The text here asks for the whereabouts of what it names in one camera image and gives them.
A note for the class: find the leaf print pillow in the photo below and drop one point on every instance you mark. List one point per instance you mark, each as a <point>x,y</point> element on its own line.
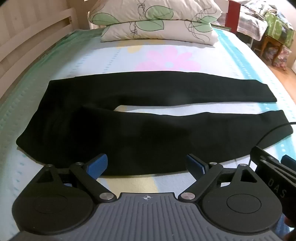
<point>157,8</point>
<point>161,32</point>

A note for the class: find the table with striped cloth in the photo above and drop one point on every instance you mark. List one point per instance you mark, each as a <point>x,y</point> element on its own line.
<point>252,20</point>

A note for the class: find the floral bag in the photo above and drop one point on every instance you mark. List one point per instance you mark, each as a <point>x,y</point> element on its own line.
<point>283,56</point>

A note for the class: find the black pants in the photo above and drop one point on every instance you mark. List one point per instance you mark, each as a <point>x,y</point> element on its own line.
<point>138,139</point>

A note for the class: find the wooden stool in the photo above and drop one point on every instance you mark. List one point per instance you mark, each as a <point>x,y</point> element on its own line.
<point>269,44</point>

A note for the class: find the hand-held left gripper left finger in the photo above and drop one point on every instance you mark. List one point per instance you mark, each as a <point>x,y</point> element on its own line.
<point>99,165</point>

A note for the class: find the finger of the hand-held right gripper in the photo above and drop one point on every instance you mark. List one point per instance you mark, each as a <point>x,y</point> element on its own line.
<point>289,160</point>
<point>266,155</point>

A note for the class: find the red board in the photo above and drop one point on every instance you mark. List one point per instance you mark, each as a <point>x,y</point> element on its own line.
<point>233,14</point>

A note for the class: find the green patterned cloth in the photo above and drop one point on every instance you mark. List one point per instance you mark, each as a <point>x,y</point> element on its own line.
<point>277,27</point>

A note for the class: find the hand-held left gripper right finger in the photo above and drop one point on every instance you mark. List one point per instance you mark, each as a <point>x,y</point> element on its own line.
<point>195,165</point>

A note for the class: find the white wooden bed headboard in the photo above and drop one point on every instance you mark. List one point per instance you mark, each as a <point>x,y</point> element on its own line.
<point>23,34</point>

